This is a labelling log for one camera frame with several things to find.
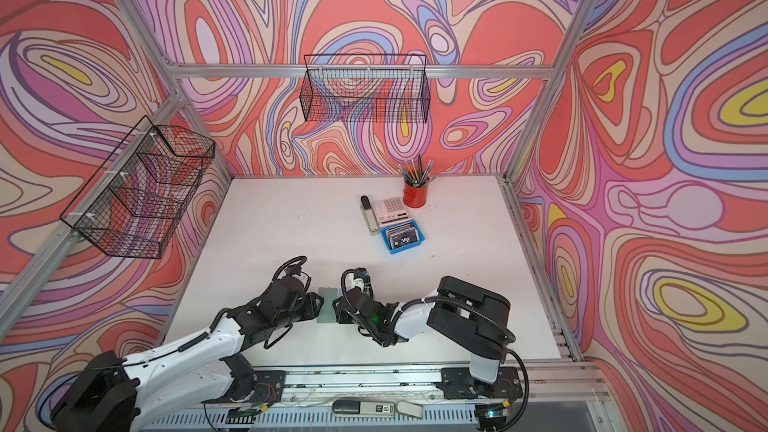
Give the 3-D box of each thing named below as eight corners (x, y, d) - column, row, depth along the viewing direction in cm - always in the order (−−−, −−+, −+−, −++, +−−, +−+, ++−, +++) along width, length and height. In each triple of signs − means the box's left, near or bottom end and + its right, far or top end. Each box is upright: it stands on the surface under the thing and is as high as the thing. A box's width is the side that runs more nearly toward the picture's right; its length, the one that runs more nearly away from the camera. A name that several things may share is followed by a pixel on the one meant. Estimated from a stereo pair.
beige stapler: (369, 236, 103) (369, 229, 99) (359, 203, 113) (358, 195, 109) (379, 234, 104) (379, 227, 100) (368, 201, 113) (367, 193, 110)
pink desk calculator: (380, 228, 105) (380, 224, 103) (371, 205, 112) (371, 201, 110) (409, 220, 107) (410, 216, 105) (400, 198, 114) (400, 194, 112)
